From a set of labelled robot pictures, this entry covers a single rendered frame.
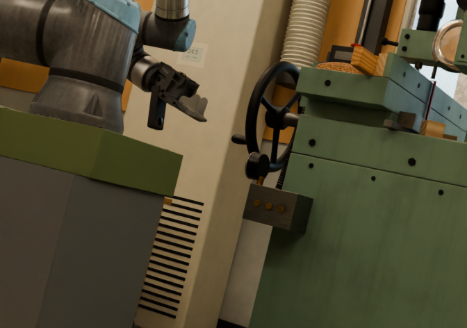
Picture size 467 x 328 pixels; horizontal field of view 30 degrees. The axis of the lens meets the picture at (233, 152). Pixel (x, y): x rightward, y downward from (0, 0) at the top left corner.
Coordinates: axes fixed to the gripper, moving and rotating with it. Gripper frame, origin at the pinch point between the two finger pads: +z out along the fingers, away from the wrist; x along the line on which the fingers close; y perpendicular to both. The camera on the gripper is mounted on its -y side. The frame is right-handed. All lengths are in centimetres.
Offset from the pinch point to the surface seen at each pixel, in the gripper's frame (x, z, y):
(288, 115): 9.1, 16.1, 12.9
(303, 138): -10.9, 34.0, 11.5
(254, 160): -17.8, 30.0, 2.0
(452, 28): -3, 47, 49
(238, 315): 133, -27, -75
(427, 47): 7, 39, 44
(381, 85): -15, 46, 30
